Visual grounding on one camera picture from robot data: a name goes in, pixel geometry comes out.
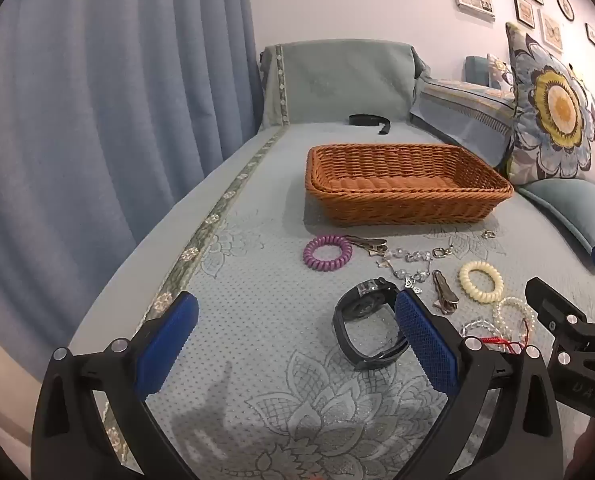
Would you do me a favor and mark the small floral pillow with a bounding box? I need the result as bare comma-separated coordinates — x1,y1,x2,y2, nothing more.
486,53,517,92

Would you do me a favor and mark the striped sofa back cushion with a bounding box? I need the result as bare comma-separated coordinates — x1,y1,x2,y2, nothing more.
410,77,518,161

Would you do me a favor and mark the crystal bracelet with red cord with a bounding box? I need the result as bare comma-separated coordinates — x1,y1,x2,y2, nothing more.
461,317,531,356

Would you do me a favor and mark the large floral pillow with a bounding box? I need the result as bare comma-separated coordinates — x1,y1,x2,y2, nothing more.
505,21,595,200

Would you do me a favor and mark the slim metal hair clip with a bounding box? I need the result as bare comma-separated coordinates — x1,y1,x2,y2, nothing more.
346,236,389,256

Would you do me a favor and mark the brown metal hair clip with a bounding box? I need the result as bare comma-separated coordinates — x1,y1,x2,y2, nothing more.
431,269,461,315

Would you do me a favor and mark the teal velvet cushion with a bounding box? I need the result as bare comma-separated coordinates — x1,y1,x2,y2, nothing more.
517,179,595,278

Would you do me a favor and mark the black wristwatch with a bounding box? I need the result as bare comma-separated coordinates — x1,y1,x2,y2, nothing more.
333,277,411,372

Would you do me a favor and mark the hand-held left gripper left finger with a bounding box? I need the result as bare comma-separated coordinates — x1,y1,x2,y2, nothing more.
31,290,200,480

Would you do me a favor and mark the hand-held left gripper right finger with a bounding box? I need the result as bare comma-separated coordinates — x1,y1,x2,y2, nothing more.
394,287,564,480

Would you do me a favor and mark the pearl bead bracelet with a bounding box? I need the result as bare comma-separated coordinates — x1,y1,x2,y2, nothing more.
493,296,537,342

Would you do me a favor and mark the crystal bead chain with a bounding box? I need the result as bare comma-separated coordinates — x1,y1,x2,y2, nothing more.
376,245,454,295

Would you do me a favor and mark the purple spiral hair tie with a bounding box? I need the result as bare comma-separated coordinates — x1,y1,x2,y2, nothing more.
303,235,353,271

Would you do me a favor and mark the brown wicker basket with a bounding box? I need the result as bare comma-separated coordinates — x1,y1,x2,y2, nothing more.
306,144,515,226

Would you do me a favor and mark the black strap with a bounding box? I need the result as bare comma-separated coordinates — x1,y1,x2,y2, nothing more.
349,114,392,137

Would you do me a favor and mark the teal patterned sofa cover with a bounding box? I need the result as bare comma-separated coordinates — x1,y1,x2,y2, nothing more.
72,40,595,480

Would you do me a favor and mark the cream spiral hair tie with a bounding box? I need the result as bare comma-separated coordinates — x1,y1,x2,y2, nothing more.
459,260,504,304

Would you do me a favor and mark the small teal pillow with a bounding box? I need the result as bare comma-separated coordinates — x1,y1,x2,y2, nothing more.
465,56,492,86

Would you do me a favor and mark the blue curtain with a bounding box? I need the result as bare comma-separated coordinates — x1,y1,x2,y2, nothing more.
0,0,263,381

